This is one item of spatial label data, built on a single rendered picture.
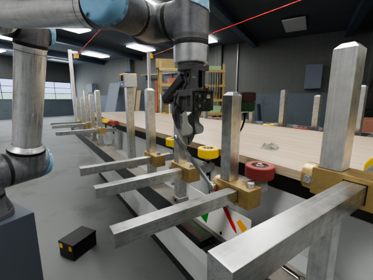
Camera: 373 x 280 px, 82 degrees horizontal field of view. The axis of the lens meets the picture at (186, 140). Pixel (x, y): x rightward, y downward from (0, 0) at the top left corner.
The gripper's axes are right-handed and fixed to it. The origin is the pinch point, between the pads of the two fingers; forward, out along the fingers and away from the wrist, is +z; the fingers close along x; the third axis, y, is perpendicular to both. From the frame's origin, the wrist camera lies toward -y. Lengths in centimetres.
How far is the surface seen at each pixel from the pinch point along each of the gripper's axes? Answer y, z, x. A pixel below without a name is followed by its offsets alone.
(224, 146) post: 9.0, 1.0, 6.2
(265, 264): 40.0, 2.7, -19.2
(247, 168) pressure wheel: 12.2, 7.3, 12.1
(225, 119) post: 8.9, -6.3, 6.2
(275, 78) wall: -474, -91, 756
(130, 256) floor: -82, 97, 9
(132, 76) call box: -63, -23, 9
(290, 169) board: 18.9, 7.9, 22.1
